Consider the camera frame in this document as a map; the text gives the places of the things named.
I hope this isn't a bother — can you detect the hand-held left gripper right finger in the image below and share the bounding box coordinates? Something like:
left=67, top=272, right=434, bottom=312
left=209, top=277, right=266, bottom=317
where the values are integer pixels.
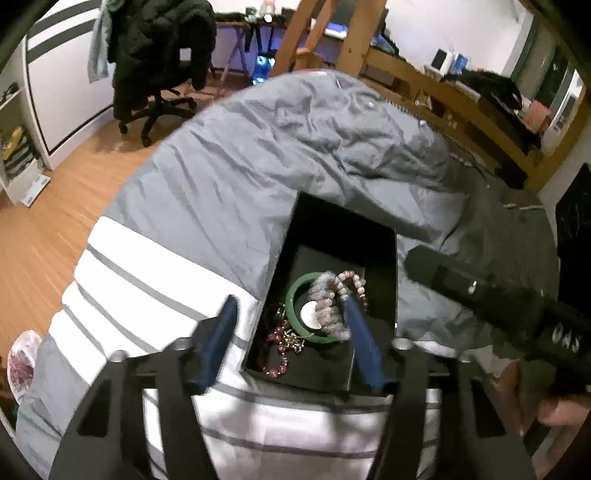
left=341, top=295, right=536, bottom=480

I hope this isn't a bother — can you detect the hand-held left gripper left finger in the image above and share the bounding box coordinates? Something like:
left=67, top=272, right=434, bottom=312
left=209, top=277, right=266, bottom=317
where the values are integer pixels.
left=48, top=295, right=241, bottom=480

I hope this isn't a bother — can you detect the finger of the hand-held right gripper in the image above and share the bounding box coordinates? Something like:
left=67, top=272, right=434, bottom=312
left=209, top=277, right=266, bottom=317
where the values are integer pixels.
left=405, top=244, right=529, bottom=326

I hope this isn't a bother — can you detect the magenta beaded bracelet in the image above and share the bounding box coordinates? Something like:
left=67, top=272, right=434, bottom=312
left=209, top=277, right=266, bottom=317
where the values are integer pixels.
left=262, top=316, right=293, bottom=378

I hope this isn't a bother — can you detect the clear crystal bead bracelet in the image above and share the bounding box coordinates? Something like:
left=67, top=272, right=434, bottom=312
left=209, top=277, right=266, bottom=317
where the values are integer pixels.
left=308, top=271, right=352, bottom=343

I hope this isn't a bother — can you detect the gold chain bracelet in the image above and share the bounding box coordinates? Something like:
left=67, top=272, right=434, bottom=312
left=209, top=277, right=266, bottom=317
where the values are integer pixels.
left=276, top=329, right=306, bottom=355

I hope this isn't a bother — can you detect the green jade bangle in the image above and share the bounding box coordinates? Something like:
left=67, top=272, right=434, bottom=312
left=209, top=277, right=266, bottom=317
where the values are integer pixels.
left=285, top=272, right=352, bottom=345

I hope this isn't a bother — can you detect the black jewelry box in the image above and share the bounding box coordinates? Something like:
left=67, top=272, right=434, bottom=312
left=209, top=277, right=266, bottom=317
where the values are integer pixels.
left=240, top=191, right=399, bottom=400

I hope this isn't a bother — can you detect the person's right hand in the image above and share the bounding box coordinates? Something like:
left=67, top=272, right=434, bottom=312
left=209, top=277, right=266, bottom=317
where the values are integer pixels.
left=495, top=360, right=591, bottom=439

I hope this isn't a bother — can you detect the white round disc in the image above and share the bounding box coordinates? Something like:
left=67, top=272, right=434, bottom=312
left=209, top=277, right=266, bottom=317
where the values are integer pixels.
left=299, top=307, right=327, bottom=331

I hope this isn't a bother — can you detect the grey white striped duvet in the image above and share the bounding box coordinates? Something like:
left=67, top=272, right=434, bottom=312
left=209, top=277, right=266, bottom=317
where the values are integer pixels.
left=14, top=69, right=509, bottom=480

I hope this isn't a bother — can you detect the pink box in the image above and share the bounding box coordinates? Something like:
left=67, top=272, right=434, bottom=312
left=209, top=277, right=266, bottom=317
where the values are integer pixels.
left=525, top=100, right=551, bottom=133

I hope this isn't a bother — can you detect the black bag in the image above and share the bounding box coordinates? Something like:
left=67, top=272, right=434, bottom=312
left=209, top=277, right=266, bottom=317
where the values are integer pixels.
left=444, top=69, right=525, bottom=112

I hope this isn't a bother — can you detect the clear plastic bag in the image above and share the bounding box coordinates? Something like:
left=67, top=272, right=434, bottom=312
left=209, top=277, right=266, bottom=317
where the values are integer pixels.
left=6, top=329, right=45, bottom=408

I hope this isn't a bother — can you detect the white flat box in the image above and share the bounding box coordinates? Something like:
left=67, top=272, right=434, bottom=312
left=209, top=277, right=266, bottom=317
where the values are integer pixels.
left=21, top=174, right=51, bottom=207

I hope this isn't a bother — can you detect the black office chair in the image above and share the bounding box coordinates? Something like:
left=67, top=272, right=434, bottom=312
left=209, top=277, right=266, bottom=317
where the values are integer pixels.
left=113, top=60, right=218, bottom=148

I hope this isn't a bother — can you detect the wooden ladder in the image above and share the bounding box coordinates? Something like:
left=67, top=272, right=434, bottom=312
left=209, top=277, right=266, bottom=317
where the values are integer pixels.
left=268, top=0, right=389, bottom=80

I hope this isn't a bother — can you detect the computer monitor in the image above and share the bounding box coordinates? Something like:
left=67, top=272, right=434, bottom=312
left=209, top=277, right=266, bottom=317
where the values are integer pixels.
left=325, top=7, right=389, bottom=41

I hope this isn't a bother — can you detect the glowing computer tower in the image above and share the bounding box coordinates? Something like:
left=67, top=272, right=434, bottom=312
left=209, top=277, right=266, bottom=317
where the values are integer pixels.
left=252, top=53, right=274, bottom=86

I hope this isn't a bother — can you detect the yellow black bundle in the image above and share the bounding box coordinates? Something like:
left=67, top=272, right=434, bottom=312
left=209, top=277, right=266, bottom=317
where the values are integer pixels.
left=0, top=127, right=37, bottom=178

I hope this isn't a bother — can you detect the white wardrobe with black stripes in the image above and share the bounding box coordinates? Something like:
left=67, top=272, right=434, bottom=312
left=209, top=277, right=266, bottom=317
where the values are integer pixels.
left=25, top=0, right=117, bottom=158

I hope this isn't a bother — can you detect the white shelf unit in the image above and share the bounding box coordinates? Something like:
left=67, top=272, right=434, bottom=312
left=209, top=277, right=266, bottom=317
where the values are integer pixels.
left=0, top=46, right=54, bottom=206

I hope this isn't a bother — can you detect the black puffer jacket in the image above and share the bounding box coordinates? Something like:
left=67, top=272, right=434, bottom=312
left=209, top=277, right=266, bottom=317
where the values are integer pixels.
left=108, top=0, right=218, bottom=121

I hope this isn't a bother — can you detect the wooden trestle desk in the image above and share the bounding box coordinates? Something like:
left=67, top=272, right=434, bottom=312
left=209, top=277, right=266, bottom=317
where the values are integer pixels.
left=215, top=18, right=324, bottom=88

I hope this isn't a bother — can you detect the grey-blue hanging cloth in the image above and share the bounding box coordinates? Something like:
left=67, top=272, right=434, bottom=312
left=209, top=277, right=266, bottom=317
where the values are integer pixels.
left=88, top=0, right=117, bottom=85

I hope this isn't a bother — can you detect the wooden bed frame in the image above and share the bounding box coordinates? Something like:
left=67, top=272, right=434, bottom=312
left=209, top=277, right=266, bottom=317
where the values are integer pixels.
left=360, top=46, right=588, bottom=193

